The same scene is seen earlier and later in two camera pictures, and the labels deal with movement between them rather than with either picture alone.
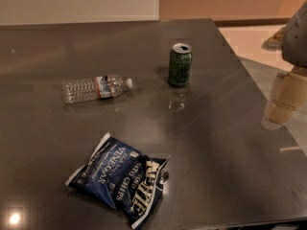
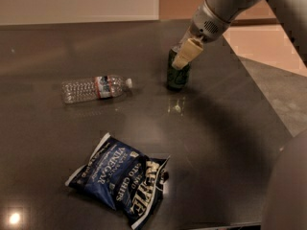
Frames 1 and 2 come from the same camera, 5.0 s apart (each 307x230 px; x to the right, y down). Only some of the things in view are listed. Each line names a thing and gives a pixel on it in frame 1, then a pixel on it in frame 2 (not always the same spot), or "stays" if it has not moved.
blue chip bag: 126,179 stays
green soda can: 179,64 stays
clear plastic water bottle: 94,88 stays
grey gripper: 295,38 to 206,27
